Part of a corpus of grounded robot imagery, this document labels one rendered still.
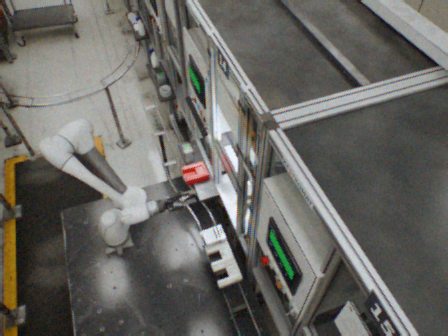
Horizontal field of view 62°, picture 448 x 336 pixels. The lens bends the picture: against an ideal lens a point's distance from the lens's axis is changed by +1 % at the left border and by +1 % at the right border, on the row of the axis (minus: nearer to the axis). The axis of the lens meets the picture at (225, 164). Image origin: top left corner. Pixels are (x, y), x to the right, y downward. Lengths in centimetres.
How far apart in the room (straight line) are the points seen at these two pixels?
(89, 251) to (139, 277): 40
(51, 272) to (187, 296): 145
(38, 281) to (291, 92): 267
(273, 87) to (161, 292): 149
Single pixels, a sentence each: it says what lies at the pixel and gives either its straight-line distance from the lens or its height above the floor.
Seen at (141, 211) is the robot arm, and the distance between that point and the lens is 215.
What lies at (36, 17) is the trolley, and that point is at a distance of 612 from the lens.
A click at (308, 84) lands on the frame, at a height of 201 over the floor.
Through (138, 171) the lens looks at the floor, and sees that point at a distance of 386.
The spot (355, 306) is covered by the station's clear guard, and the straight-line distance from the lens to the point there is 119.
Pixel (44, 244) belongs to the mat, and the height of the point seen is 1.
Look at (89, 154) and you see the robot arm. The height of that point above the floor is 130.
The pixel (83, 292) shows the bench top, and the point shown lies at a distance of 257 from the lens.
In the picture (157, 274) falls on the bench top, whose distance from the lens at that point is 250.
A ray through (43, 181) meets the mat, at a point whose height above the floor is 1.
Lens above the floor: 294
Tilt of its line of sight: 51 degrees down
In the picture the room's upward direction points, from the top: 1 degrees counter-clockwise
